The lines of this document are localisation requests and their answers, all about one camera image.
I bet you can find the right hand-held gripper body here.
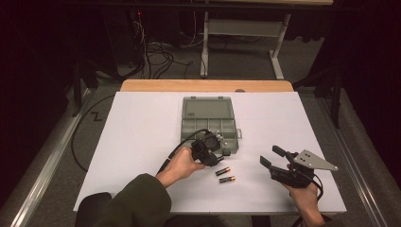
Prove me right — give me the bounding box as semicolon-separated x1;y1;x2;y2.
268;149;340;189

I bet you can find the black metal stand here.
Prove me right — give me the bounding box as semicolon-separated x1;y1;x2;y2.
70;60;98;117
292;67;344;130

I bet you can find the black computer tower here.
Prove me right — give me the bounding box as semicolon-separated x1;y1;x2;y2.
102;8;146;75

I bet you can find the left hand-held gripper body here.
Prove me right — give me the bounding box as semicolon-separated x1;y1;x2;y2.
190;129;228;167

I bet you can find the person's lap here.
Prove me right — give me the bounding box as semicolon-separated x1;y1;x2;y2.
169;215;258;227

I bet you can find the person's left hand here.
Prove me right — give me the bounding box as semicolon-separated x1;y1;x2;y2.
156;146;206;189

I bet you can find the green plastic compartment box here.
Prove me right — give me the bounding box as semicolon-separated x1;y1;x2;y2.
180;96;243;157

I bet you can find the white metal table frame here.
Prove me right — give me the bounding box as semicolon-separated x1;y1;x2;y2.
200;0;335;80

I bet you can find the bundle of floor cables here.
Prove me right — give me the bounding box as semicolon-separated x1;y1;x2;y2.
131;18;195;79

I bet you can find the right hand-held gripper cable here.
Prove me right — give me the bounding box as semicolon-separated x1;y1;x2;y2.
310;174;324;201

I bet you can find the black floor cable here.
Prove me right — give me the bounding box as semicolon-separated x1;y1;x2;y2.
70;94;116;173

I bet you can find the person's right hand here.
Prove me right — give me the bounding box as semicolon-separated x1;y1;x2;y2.
281;182;320;211

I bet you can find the aluminium floor rail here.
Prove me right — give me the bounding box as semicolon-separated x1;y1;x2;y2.
10;88;93;227
316;94;384;227

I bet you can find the white table cover board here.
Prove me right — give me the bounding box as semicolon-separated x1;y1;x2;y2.
73;91;348;214

